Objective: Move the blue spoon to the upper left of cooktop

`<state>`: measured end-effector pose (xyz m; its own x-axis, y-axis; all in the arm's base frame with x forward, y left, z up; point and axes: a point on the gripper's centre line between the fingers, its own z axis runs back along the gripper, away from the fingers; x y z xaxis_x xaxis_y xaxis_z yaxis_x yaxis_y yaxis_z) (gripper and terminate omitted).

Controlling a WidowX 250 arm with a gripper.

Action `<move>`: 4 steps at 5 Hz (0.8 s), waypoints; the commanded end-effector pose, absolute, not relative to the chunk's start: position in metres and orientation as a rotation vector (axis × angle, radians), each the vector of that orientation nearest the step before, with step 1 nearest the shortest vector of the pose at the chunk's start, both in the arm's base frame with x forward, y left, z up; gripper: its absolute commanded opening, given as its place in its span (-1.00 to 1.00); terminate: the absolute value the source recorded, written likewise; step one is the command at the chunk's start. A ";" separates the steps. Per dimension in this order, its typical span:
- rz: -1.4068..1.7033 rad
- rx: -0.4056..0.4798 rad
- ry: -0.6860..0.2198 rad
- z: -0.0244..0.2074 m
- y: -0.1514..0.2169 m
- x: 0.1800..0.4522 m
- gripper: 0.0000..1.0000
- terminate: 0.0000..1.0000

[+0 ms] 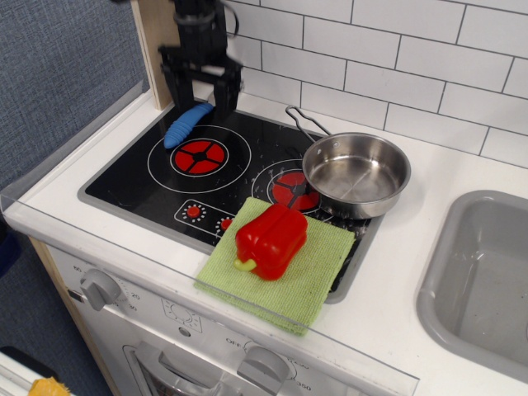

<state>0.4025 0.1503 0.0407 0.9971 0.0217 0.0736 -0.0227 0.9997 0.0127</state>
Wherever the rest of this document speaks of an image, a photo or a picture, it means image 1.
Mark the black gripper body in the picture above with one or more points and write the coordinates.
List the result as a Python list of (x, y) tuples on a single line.
[(202, 53)]

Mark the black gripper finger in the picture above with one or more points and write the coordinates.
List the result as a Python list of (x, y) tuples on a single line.
[(226, 96), (180, 88)]

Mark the blue handled metal spoon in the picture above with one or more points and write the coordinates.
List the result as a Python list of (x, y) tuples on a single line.
[(179, 130)]

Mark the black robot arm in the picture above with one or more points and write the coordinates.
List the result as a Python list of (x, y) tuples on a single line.
[(201, 10)]

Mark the black toy cooktop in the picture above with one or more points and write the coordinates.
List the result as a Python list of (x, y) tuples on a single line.
[(192, 192)]

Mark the steel frying pan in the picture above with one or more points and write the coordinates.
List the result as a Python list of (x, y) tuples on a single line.
[(357, 175)]

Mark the red toy bell pepper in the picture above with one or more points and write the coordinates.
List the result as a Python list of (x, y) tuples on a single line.
[(267, 245)]

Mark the grey left oven knob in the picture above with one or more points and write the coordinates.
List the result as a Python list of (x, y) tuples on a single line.
[(99, 289)]

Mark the grey oven knob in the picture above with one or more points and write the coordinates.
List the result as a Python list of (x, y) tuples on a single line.
[(99, 289), (263, 368)]

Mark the green cloth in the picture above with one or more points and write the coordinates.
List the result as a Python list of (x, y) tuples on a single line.
[(293, 302)]

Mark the white toy oven front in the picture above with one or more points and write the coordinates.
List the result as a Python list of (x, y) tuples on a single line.
[(153, 346)]

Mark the grey right oven knob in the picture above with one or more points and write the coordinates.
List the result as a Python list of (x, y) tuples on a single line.
[(263, 368)]

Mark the grey sink basin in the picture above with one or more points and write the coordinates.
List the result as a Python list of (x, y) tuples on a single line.
[(473, 300)]

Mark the yellow object at floor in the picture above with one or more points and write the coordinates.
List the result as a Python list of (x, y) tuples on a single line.
[(48, 387)]

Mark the wooden side post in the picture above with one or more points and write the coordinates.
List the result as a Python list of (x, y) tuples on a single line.
[(156, 27)]

